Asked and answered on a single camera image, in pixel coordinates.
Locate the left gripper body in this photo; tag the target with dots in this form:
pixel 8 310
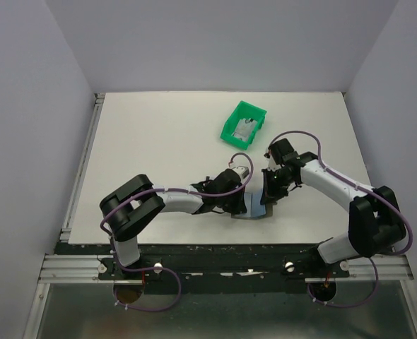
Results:
pixel 232 203

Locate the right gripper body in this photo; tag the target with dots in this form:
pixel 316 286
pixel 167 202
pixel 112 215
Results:
pixel 275 184

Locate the grey card holder wallet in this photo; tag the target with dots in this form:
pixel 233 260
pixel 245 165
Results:
pixel 254 209

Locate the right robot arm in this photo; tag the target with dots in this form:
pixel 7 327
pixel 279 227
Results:
pixel 373 223

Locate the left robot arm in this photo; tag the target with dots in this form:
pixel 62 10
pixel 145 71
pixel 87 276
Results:
pixel 131 207

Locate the cards in green bin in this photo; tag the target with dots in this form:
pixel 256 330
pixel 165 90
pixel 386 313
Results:
pixel 244 129

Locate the green plastic bin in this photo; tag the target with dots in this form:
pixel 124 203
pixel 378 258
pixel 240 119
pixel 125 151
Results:
pixel 243 110

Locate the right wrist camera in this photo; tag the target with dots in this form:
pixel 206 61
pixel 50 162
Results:
pixel 271 164

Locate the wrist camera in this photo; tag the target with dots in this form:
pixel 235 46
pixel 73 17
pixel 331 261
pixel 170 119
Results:
pixel 271 164
pixel 242 172

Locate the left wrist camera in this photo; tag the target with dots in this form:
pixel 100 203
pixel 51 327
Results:
pixel 242 172

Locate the aluminium left side rail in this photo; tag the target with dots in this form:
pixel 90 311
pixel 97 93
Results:
pixel 65 232

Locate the aluminium rail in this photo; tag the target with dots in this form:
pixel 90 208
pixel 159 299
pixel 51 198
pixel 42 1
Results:
pixel 65 232
pixel 66 269

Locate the aluminium front rail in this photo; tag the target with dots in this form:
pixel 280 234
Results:
pixel 66 269

